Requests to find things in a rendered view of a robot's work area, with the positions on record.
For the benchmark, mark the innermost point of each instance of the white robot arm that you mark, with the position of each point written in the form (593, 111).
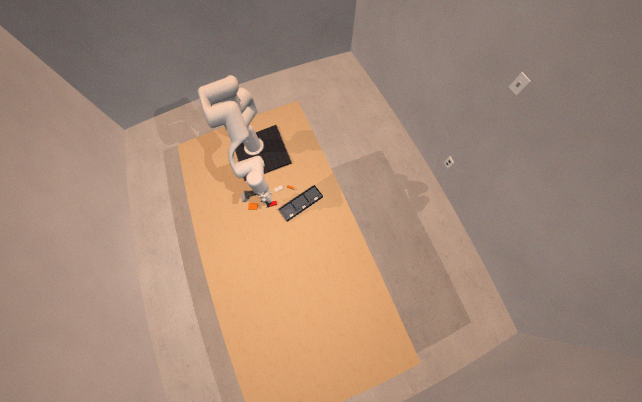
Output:
(237, 126)

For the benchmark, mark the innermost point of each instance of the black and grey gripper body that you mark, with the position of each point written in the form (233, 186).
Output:
(266, 197)

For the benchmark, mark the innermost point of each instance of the dark grey rack of bins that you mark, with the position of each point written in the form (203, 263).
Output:
(301, 202)

